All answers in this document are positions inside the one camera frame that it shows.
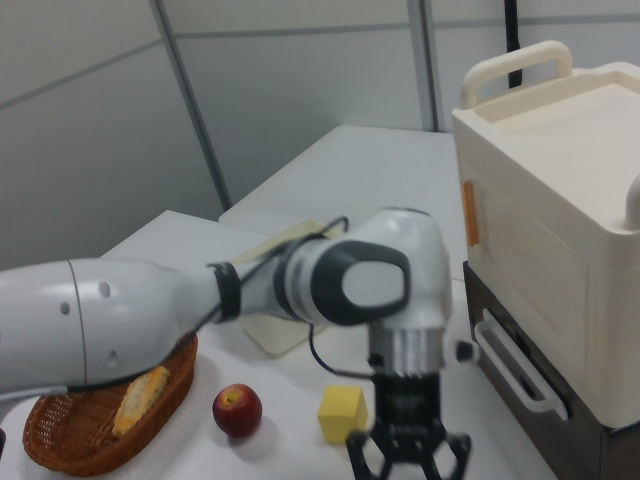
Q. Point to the red apple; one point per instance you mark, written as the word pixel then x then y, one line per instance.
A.
pixel 237 412

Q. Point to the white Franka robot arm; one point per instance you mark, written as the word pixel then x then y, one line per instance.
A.
pixel 125 320

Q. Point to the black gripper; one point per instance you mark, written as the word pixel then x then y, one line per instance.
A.
pixel 407 405

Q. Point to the brown wicker basket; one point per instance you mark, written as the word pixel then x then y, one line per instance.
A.
pixel 70 435

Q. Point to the white rectangular plastic container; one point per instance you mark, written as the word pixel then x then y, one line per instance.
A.
pixel 280 337

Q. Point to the orange cabinet door tab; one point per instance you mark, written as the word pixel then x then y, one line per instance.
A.
pixel 471 215

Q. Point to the yellow cube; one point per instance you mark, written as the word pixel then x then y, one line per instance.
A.
pixel 342 412

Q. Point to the dark brown drawer base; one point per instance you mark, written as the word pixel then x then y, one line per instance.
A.
pixel 575 450

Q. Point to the black pole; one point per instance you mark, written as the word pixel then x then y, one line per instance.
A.
pixel 512 35

